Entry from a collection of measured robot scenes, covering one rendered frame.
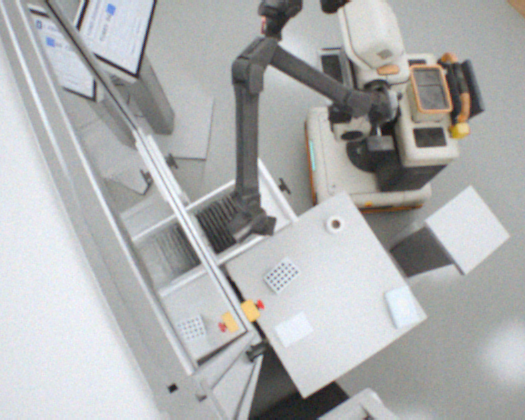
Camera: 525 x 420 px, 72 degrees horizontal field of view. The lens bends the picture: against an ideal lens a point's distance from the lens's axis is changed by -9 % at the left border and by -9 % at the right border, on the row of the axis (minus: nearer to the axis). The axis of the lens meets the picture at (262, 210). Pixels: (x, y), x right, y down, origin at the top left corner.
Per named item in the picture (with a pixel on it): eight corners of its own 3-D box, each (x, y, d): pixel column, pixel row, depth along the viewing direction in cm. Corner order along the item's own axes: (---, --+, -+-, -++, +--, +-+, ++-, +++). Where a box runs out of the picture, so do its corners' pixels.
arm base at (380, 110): (393, 116, 123) (386, 84, 126) (377, 110, 118) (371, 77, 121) (373, 126, 129) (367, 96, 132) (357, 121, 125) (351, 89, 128)
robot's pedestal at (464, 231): (413, 221, 236) (470, 181, 163) (443, 261, 230) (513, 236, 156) (376, 249, 233) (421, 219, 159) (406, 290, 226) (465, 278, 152)
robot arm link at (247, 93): (267, 64, 95) (247, 59, 104) (246, 66, 93) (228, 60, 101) (264, 215, 116) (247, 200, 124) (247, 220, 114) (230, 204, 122)
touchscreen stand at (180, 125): (214, 98, 262) (184, -17, 164) (206, 160, 250) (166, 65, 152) (144, 96, 264) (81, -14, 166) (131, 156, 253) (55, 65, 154)
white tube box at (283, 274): (286, 257, 157) (286, 256, 153) (300, 273, 155) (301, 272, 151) (263, 278, 155) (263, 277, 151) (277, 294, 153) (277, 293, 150)
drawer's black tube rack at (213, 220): (245, 189, 157) (244, 184, 150) (268, 226, 153) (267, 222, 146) (196, 217, 154) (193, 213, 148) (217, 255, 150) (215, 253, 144)
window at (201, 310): (136, 129, 148) (-30, -109, 55) (247, 331, 128) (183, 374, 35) (135, 130, 148) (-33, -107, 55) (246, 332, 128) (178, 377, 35)
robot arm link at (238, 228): (256, 200, 113) (243, 188, 120) (225, 226, 112) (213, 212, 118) (273, 226, 121) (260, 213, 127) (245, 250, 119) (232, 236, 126)
